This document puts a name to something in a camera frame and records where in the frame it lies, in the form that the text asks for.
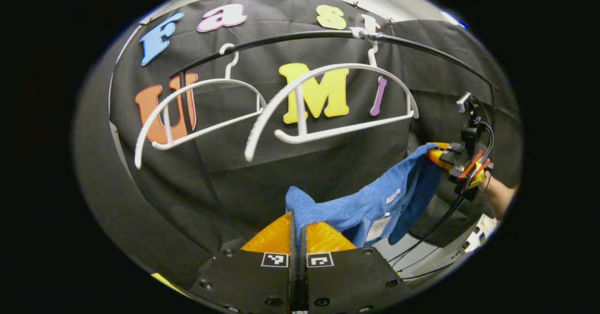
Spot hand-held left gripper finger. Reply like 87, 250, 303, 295
190, 212, 299, 313
300, 221, 413, 312

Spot blue shirt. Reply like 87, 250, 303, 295
285, 143, 443, 249

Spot white clothes hanger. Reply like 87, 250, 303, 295
134, 43, 268, 169
244, 40, 420, 163

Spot white spotted object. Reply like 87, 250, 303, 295
463, 213, 498, 254

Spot small ceiling light panel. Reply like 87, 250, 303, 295
441, 10, 467, 29

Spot black garment rack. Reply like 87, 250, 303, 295
169, 29, 498, 221

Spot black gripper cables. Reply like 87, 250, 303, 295
388, 183, 469, 279

